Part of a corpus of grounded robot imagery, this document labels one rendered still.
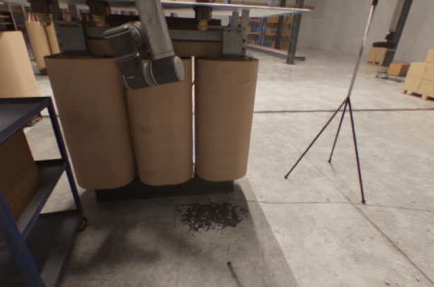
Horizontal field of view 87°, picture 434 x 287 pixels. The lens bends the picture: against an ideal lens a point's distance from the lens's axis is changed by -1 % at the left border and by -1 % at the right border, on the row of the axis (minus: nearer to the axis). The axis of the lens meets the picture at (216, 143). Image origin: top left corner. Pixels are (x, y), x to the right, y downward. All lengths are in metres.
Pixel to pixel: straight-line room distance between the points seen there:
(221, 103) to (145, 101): 0.47
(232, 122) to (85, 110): 0.91
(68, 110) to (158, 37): 0.80
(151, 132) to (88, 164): 0.48
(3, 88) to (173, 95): 2.60
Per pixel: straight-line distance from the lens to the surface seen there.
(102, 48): 1.63
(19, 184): 1.31
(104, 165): 1.74
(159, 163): 1.67
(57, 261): 1.59
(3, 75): 3.71
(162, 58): 1.06
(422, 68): 7.15
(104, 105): 1.57
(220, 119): 1.56
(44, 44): 7.59
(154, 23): 1.06
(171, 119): 1.53
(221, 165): 1.72
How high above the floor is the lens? 1.25
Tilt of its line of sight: 26 degrees down
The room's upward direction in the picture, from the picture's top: 2 degrees clockwise
